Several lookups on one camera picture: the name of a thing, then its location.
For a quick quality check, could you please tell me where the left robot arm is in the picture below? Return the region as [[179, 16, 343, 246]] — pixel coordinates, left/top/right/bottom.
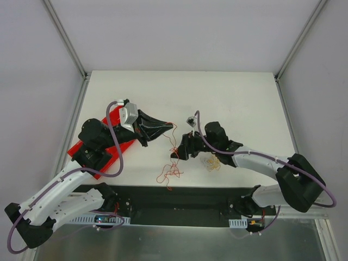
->
[[4, 107, 173, 254]]

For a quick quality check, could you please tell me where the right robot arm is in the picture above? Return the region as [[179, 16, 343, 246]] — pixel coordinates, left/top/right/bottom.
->
[[171, 122, 325, 217]]

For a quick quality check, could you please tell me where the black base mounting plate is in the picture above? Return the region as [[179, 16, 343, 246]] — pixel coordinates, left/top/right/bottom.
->
[[111, 185, 251, 227]]

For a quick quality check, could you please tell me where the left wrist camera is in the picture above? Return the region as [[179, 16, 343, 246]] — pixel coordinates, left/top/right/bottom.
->
[[116, 100, 139, 133]]

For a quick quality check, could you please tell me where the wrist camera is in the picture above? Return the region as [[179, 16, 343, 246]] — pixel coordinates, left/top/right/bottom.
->
[[116, 100, 139, 133], [186, 115, 197, 128]]

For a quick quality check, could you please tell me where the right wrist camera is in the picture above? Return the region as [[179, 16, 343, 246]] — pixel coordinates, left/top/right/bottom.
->
[[186, 115, 197, 128]]

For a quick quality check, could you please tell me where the right white cable duct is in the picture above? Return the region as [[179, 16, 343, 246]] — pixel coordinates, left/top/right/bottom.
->
[[228, 219, 248, 229]]

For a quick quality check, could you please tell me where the white cable duct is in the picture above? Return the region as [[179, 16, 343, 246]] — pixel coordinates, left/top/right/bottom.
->
[[67, 213, 131, 226], [228, 219, 248, 229]]

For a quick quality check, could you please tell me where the left white cable duct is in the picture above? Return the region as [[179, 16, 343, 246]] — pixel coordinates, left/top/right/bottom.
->
[[67, 213, 131, 226]]

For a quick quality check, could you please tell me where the left aluminium frame post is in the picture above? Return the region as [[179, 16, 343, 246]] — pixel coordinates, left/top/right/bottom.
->
[[41, 0, 89, 79]]

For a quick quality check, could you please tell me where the aluminium frame post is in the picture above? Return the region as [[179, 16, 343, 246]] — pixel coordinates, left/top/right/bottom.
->
[[274, 0, 329, 83], [41, 0, 89, 79]]

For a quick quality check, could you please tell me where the right aluminium frame post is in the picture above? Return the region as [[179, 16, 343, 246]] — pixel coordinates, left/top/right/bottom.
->
[[274, 0, 329, 83]]

